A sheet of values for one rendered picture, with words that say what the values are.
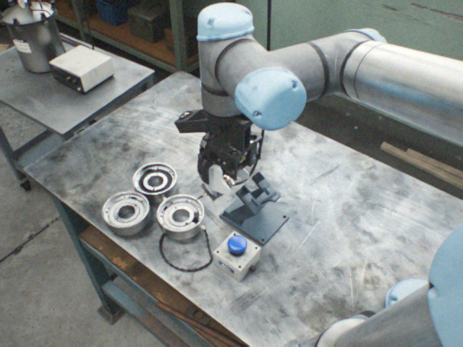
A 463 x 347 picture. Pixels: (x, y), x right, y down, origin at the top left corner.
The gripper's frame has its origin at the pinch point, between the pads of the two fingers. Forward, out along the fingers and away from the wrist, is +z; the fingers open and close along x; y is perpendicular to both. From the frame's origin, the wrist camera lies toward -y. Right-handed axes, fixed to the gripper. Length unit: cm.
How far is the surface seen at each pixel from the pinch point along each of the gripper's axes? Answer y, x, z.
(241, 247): 8.9, -3.7, 9.3
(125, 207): -20.6, -9.2, 14.5
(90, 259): -45, -13, 56
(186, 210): -8.9, -1.2, 14.0
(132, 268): -23.1, -10.8, 41.5
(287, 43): -81, 157, 64
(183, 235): -4.6, -6.6, 14.0
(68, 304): -63, -22, 97
